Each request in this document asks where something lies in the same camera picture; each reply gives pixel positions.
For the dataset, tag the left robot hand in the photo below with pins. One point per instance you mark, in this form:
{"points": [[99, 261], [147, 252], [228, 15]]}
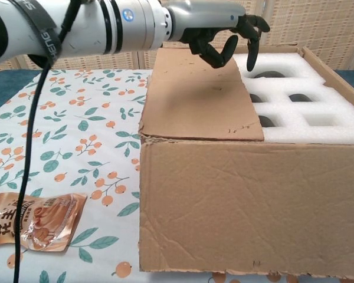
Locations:
{"points": [[206, 14]]}

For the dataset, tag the brown and red cardboard box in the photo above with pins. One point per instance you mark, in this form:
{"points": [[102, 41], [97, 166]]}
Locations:
{"points": [[239, 206]]}

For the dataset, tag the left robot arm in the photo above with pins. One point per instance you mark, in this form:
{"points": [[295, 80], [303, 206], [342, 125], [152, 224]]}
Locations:
{"points": [[106, 26]]}

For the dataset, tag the white foam insert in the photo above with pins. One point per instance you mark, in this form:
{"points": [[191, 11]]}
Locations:
{"points": [[283, 109]]}

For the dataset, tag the large dark grey ceramic vessel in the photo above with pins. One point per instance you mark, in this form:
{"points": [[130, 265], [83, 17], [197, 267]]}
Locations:
{"points": [[270, 75]]}

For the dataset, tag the dark grey ceramic cup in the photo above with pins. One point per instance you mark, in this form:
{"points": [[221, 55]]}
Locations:
{"points": [[300, 98], [267, 122], [255, 98]]}

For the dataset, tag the woven bamboo folding screen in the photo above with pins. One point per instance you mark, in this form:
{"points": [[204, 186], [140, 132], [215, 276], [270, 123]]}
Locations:
{"points": [[312, 20]]}

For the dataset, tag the floral white tablecloth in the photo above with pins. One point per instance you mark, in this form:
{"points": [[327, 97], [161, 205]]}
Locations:
{"points": [[76, 132]]}

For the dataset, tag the orange peanut butter pouch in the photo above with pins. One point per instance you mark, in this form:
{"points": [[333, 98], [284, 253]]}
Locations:
{"points": [[53, 221]]}

